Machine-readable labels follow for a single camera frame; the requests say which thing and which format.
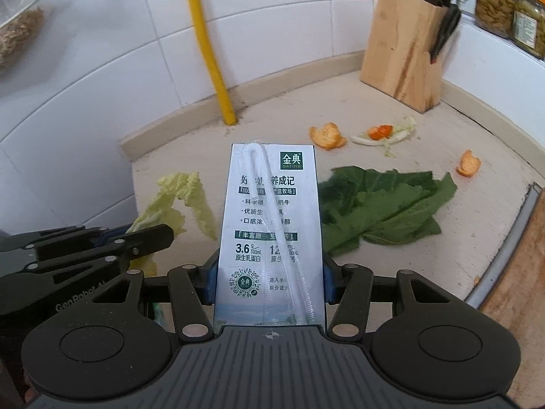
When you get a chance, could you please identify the glass jar with pasta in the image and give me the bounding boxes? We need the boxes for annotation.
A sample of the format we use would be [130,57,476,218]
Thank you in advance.
[474,0,519,40]

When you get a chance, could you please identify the glass pickle jar orange lid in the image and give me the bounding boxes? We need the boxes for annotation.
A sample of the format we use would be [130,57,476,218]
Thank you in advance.
[511,0,545,61]

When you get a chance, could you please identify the clear bag of grains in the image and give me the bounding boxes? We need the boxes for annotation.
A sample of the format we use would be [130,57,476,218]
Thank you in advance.
[0,0,46,70]

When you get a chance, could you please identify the curled orange peel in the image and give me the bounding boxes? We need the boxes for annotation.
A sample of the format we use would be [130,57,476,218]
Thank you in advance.
[455,149,483,178]

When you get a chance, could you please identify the wooden knife block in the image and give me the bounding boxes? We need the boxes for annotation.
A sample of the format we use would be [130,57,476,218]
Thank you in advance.
[359,0,446,114]

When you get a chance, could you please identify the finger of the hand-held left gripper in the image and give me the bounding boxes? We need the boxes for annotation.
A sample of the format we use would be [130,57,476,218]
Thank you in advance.
[25,223,176,285]
[0,225,130,253]

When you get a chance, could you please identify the large orange peel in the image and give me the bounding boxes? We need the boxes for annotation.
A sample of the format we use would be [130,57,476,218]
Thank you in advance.
[309,122,347,151]

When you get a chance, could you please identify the white green milk carton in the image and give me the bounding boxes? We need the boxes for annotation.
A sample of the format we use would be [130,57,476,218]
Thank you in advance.
[212,142,328,327]

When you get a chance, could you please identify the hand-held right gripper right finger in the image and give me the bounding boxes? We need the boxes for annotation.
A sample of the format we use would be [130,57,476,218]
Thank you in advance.
[321,255,466,343]

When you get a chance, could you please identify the pale cabbage leaf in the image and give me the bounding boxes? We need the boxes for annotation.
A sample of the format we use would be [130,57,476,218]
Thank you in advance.
[127,171,219,278]

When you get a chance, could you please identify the yellow pipe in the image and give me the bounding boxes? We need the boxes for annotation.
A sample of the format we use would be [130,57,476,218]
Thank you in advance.
[178,0,238,126]

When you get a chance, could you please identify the wooden cutting board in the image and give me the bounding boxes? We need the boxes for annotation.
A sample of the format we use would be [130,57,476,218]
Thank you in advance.
[479,215,545,409]

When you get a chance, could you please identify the dark green leaf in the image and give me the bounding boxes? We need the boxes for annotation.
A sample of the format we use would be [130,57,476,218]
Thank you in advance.
[317,165,459,257]

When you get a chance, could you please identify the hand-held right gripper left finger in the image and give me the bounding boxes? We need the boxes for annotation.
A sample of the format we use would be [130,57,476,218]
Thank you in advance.
[76,249,221,343]

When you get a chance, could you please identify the black scissors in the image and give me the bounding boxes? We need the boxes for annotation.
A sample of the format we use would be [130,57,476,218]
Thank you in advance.
[428,3,463,65]

